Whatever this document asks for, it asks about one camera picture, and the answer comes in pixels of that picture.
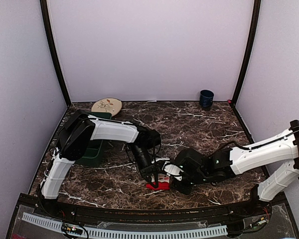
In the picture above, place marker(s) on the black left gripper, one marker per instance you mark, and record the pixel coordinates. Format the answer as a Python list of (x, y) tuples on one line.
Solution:
[(149, 171)]

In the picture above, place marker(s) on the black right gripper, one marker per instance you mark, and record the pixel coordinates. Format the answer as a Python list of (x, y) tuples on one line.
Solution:
[(184, 189)]

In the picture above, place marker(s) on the red Santa Christmas sock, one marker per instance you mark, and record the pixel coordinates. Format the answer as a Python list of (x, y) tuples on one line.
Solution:
[(163, 183)]

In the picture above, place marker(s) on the green plastic divider tray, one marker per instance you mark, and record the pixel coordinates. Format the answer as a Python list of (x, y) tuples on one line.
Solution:
[(90, 149)]

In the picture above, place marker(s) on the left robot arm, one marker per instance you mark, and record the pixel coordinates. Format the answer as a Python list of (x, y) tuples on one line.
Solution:
[(65, 152)]

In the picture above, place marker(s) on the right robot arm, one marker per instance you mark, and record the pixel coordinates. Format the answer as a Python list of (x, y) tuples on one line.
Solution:
[(227, 163)]

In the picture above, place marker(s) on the dark blue mug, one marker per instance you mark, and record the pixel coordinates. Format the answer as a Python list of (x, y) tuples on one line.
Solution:
[(206, 99)]

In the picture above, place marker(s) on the beige decorated plate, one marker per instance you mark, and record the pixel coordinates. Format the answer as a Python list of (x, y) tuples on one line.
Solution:
[(107, 105)]

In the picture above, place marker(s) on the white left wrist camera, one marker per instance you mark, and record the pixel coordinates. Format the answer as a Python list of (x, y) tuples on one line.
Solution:
[(160, 159)]

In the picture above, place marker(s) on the white slotted cable duct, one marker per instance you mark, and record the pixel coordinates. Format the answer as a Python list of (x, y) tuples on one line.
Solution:
[(74, 231)]

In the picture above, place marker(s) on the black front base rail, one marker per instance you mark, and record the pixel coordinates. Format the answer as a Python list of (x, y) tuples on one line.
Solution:
[(231, 213)]

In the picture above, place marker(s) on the right black frame post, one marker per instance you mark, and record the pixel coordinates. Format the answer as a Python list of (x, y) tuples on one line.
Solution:
[(248, 50)]

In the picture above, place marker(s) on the black frame post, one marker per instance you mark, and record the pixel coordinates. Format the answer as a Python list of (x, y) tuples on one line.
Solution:
[(53, 51), (248, 50)]

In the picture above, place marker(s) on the left black frame post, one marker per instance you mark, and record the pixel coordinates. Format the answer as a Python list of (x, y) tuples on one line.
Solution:
[(53, 51)]

